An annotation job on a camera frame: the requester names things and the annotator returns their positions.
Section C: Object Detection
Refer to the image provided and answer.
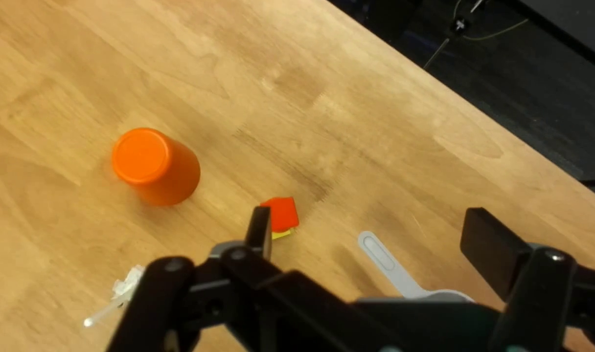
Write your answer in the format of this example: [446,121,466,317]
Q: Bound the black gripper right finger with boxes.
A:
[458,205,595,352]

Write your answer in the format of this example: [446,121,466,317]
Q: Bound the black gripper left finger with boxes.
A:
[103,203,354,352]

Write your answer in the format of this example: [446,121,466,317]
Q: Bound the orange block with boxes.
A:
[256,193,301,232]

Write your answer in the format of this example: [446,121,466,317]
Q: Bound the orange plastic cup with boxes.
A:
[109,125,203,209]

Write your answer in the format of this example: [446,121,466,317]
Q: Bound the gray measuring cup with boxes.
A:
[354,229,477,307]

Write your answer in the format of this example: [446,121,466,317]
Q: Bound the thin gray cable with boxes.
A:
[421,0,530,70]

